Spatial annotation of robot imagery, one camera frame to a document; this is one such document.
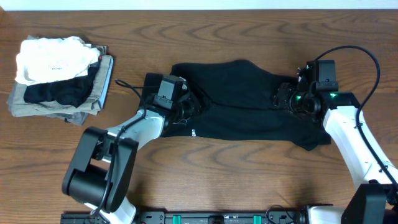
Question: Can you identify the black folded garment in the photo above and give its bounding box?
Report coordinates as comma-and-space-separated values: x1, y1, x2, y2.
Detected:
24, 62, 101, 108

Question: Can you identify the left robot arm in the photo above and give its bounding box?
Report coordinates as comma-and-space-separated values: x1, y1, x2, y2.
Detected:
62, 91, 201, 223

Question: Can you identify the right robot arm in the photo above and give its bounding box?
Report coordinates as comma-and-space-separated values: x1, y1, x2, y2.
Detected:
274, 83, 397, 223

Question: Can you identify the black t-shirt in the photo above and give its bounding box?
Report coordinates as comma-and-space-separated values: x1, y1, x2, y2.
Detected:
163, 60, 331, 151

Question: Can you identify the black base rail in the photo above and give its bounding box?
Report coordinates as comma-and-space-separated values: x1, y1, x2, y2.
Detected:
60, 209, 308, 224

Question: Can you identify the beige folded garment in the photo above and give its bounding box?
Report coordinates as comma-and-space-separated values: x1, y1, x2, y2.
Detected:
7, 55, 114, 117

